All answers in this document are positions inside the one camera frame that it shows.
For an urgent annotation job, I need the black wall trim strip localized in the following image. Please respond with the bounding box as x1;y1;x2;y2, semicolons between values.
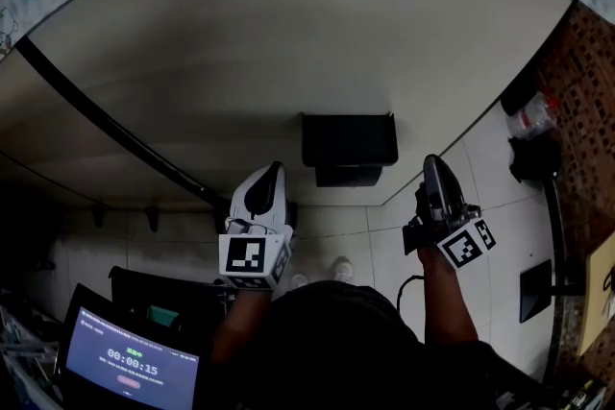
15;36;233;213

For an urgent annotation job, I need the light wooden board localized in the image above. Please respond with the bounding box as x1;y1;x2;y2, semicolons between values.
578;229;615;357

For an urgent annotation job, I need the black cable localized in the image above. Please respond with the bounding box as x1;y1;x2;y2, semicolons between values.
396;274;425;309

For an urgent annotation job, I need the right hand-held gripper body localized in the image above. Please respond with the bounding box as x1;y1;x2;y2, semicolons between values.
402;184;497;271

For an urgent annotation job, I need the black flat floor plate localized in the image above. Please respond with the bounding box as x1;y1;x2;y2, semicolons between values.
519;258;554;324

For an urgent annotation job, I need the black toilet paper holder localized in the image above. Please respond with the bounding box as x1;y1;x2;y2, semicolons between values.
301;111;400;188

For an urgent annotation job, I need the black metal pole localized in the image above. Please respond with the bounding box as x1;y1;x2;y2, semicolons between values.
541;176;585;299

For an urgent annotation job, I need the person's right forearm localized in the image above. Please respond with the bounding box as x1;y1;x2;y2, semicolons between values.
416;247;480;346

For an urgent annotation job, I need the person's right white shoe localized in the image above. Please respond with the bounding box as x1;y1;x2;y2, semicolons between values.
330;255;357;283

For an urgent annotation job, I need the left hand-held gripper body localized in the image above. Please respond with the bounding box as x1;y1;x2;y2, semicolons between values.
218;163;297;292

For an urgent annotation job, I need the clear plastic bottle red cap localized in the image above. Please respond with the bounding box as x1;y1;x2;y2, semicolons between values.
504;89;562;141

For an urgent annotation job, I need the person's black shirt torso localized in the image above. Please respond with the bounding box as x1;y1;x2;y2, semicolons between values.
190;280;549;410

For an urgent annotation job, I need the black laptop with lit screen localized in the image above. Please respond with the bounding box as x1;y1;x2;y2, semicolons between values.
55;282;202;410

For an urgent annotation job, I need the black bag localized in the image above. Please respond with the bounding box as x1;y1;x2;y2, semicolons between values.
507;135;562;183

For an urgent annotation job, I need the grey metal rack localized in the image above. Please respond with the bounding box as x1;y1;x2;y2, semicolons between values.
0;290;66;410

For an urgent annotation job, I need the person's left forearm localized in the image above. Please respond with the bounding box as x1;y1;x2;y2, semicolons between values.
210;286;276;365

